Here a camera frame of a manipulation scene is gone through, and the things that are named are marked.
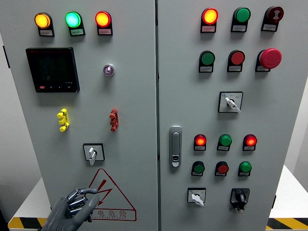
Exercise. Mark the lit green round lamp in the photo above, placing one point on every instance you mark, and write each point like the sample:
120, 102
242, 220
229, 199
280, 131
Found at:
72, 19

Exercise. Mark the small lit red lamp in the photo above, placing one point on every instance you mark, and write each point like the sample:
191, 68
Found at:
200, 140
250, 141

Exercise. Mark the large red push button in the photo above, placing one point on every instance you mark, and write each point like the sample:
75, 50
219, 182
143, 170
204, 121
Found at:
237, 58

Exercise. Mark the silver door lock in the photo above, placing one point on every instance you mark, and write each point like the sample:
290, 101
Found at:
175, 144

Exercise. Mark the white lamp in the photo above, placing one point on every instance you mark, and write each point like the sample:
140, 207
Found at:
109, 70

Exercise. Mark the grey cabinet door with display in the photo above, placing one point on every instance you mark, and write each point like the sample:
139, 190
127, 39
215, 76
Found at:
134, 108

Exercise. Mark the small raised green push button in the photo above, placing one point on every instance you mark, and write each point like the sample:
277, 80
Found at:
245, 167

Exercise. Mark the small flat green push button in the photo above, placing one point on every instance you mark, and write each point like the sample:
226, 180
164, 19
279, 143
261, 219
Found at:
198, 169

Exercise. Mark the black cabinet hinge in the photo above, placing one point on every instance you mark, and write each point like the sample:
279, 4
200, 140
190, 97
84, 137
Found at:
6, 57
274, 202

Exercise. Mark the black display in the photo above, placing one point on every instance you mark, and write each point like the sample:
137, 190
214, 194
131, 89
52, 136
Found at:
52, 69

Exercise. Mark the red warning triangle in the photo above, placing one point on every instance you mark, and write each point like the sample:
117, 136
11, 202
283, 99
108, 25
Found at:
115, 213

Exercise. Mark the yellow round lamp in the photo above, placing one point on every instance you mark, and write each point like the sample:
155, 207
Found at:
42, 20

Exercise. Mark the red-rimmed orange round lamp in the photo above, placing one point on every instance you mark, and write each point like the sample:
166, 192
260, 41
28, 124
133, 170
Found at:
103, 19

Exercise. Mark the grey cabinet door with lock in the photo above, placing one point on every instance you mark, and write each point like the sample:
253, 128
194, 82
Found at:
187, 96

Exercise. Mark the small green lamp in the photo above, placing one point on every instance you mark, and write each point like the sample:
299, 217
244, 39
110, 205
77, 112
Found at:
225, 140

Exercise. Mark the large red stop button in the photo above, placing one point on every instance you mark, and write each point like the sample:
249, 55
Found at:
270, 58

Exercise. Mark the large lit red lamp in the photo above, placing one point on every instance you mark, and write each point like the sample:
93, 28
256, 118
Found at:
210, 16

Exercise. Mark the dark red buzzer lamp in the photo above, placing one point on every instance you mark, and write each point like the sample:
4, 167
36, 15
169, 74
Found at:
275, 13

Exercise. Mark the large green push button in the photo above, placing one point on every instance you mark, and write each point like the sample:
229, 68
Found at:
208, 58

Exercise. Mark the large green lamp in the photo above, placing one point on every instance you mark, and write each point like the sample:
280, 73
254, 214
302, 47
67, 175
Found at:
242, 15

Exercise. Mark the black and yellow striped tape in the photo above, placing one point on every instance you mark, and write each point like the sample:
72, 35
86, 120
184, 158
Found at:
24, 223
288, 223

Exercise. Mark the small red push button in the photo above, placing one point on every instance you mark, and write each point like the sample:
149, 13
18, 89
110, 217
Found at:
222, 169

